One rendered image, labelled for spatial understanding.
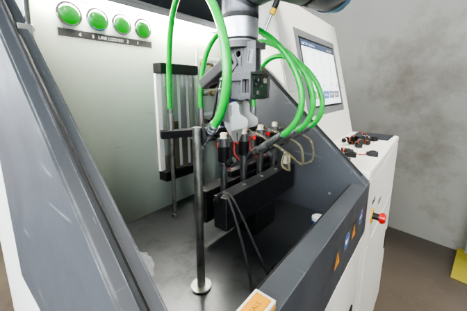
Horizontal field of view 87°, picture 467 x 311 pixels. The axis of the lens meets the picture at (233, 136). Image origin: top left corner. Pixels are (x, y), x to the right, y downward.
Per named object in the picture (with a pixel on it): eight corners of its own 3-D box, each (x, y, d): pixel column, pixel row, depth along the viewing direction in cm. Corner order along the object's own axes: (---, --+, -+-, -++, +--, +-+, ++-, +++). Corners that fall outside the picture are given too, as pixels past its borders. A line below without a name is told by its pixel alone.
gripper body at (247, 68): (249, 102, 47) (249, 36, 45) (216, 101, 53) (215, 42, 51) (269, 101, 53) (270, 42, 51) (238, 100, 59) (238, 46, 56)
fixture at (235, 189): (226, 259, 57) (226, 198, 54) (197, 243, 63) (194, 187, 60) (292, 205, 83) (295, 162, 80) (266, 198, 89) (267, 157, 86)
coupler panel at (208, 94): (203, 136, 88) (201, 44, 82) (197, 135, 90) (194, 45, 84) (227, 130, 98) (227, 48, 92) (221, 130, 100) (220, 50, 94)
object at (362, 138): (367, 150, 96) (369, 136, 95) (339, 146, 102) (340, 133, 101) (378, 140, 113) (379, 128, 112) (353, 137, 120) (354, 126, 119)
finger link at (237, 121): (244, 147, 51) (244, 101, 49) (222, 143, 54) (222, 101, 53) (253, 144, 53) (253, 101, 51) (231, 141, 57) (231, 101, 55)
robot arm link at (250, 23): (213, 20, 50) (238, 27, 56) (214, 44, 51) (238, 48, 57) (243, 12, 45) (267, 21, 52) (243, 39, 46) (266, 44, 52)
